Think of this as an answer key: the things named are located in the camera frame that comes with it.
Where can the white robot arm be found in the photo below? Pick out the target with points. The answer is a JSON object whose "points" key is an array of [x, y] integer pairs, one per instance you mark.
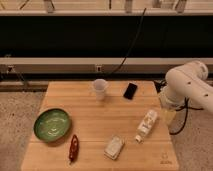
{"points": [[186, 81]]}

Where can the green ceramic bowl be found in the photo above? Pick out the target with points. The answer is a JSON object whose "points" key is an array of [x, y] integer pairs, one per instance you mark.
{"points": [[51, 125]]}

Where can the black smartphone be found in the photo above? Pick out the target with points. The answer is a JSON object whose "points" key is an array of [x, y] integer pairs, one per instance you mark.
{"points": [[130, 91]]}

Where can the white plastic bottle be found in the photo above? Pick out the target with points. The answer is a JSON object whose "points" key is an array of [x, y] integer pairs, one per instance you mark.
{"points": [[146, 125]]}

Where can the white sponge block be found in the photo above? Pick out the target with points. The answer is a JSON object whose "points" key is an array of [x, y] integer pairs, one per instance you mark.
{"points": [[114, 147]]}

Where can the red chili pepper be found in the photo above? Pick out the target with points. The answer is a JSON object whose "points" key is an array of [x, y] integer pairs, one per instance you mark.
{"points": [[74, 148]]}

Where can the grey metal rail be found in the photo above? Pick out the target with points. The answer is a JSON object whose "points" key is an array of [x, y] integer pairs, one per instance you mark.
{"points": [[94, 65]]}

